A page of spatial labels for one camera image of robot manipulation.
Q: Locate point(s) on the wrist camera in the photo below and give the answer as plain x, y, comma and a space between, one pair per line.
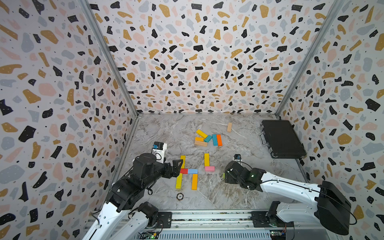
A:
159, 150
237, 158

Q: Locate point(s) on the black briefcase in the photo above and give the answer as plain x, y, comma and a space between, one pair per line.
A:
281, 140

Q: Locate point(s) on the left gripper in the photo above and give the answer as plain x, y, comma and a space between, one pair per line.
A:
176, 171

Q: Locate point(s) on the tan block upper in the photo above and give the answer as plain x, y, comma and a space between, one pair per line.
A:
229, 127

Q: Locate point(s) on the aluminium front rail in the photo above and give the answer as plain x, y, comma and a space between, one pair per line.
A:
217, 220

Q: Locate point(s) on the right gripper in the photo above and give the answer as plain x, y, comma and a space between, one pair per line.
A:
228, 179

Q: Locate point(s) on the lime yellow block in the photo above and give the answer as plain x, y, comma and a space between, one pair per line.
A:
179, 181

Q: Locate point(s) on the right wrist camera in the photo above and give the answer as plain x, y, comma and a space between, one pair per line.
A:
237, 158

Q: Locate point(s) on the pink block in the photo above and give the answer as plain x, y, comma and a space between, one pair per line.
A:
209, 168

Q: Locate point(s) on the teal block upright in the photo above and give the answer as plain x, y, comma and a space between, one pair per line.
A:
215, 141

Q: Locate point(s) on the circuit board with leds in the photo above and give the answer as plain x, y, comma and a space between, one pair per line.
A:
149, 235

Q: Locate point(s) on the light blue block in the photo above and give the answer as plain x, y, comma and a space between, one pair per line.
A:
192, 171

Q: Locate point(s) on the teal block tilted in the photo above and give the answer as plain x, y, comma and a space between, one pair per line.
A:
208, 138

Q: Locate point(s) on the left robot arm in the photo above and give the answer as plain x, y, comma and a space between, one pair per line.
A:
120, 218

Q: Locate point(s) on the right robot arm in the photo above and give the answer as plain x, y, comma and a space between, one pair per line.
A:
320, 204

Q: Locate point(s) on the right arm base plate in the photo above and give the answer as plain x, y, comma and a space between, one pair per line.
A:
262, 219

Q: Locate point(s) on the orange block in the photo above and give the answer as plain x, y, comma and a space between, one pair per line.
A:
219, 140

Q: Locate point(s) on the tan wooden block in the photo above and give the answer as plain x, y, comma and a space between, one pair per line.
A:
201, 144

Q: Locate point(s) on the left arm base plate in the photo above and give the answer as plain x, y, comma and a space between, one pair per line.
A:
162, 219

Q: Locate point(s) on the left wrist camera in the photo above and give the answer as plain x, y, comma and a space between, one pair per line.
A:
159, 150

